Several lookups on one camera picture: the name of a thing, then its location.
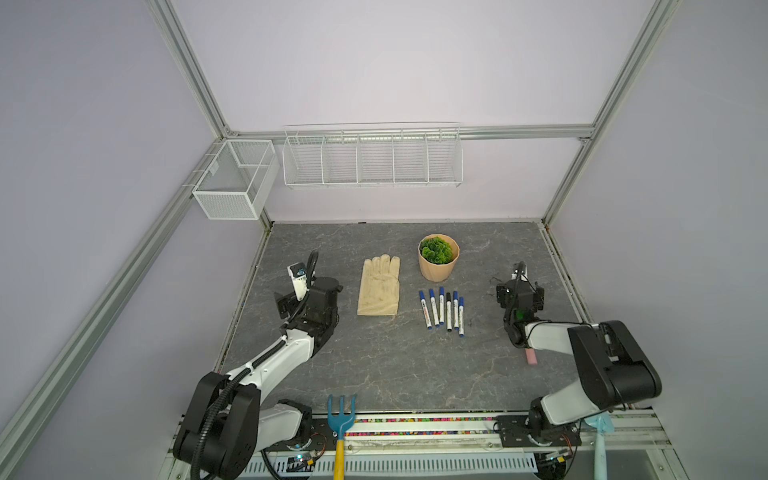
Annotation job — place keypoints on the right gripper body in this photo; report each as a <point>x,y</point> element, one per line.
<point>502,292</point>

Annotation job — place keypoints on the cream fabric glove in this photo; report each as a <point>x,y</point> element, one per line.
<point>379,286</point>

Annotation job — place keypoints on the white mesh box basket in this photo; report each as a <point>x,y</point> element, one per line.
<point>236,183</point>

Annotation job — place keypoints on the tan pot green plant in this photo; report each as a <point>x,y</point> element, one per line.
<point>437,256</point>

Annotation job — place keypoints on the light blue garden trowel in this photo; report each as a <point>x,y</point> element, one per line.
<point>602,424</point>

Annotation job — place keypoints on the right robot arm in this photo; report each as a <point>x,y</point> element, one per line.
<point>612,368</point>

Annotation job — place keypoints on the pink eraser stick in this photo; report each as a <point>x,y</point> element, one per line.
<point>531,357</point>

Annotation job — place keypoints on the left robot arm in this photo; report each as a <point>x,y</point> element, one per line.
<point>225,422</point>

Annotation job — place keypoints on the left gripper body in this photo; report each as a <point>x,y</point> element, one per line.
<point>295,309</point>

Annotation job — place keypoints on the blue garden fork yellow handle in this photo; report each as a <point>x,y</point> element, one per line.
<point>340,421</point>

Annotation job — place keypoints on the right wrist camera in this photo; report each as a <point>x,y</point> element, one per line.
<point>520,272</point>

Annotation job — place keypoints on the white wire wall basket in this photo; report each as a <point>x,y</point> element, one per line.
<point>373,154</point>

